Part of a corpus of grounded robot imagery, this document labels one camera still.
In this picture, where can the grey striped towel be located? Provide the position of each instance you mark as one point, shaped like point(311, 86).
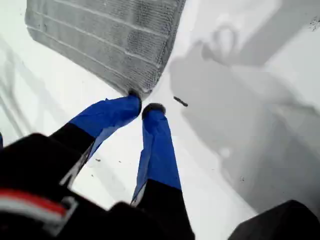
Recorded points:
point(100, 37)

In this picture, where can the small dark debris piece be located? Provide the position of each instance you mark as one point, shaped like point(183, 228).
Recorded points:
point(180, 101)

